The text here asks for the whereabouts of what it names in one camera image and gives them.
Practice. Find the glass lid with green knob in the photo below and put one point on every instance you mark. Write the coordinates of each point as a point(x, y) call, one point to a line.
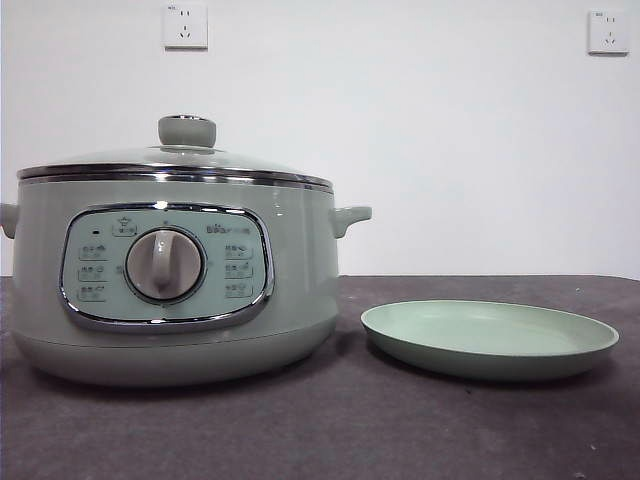
point(187, 131)

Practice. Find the white wall socket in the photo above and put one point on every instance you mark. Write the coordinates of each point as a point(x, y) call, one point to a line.
point(608, 32)
point(185, 26)

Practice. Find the pale green round plate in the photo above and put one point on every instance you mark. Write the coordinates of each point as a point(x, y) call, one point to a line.
point(490, 345)

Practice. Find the pale green electric steamer pot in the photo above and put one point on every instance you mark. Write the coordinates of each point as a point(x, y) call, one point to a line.
point(300, 260)

